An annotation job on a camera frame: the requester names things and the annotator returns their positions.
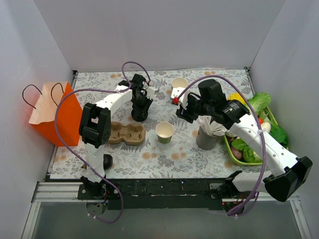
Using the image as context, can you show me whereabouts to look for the purple eggplant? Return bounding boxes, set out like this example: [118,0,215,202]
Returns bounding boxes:
[103,154,113,170]

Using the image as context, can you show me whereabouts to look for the pink sweet potato toy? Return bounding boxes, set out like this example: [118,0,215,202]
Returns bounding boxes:
[231,146,243,160]

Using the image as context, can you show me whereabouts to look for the stack of paper cups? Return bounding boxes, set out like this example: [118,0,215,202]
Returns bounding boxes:
[171,77,188,99]

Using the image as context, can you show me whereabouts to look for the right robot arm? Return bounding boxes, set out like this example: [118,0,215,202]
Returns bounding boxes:
[171,75,313,202]

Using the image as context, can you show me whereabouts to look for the green paper cup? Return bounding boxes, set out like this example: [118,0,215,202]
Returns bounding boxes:
[156,121,174,144]

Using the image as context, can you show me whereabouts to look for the floral tablecloth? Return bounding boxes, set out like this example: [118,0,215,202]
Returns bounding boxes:
[50,69,261,180]

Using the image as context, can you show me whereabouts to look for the napa cabbage toy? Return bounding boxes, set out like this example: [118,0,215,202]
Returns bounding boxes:
[248,92,272,115]

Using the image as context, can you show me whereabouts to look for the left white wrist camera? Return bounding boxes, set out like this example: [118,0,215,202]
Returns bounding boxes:
[141,86,157,99]

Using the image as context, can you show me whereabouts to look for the aluminium frame rail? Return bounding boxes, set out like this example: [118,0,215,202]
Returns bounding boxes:
[22,182,312,239]

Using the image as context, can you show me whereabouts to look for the brown cardboard cup carrier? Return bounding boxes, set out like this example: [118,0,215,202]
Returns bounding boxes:
[107,121,146,145]

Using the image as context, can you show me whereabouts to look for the white radish toy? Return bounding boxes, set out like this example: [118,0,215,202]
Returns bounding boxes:
[261,122,271,133]

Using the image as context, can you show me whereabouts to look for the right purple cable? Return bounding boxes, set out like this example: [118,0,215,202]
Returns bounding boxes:
[174,74,269,217]

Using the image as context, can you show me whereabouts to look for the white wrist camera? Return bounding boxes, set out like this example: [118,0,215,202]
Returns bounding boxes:
[171,87,190,109]
[141,86,157,99]

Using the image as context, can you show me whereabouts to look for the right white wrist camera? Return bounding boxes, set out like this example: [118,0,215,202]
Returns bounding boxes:
[171,87,190,109]

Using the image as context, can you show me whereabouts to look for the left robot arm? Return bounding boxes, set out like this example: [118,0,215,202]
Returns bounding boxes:
[79,74,157,199]

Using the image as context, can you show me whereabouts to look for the orange paper bag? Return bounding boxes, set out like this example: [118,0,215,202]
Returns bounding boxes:
[29,82,82,147]

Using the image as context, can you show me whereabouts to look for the green plastic basket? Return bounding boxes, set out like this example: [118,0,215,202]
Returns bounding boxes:
[223,107,289,166]

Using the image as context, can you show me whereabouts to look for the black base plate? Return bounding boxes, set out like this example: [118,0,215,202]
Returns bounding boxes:
[77,178,256,217]

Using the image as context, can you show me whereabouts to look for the purple cable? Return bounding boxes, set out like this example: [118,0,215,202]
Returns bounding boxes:
[54,61,151,224]
[174,74,269,217]

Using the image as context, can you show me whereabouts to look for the grey straw holder cup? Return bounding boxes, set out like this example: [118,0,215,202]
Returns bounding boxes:
[196,126,221,150]

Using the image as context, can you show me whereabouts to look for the white wrapped straws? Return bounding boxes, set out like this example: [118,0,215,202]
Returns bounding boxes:
[198,116,227,136]

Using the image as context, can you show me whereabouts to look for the black plastic cup lid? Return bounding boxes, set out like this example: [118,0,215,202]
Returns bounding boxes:
[131,109,148,122]

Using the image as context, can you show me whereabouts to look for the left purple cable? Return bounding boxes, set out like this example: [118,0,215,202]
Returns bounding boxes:
[54,61,151,224]

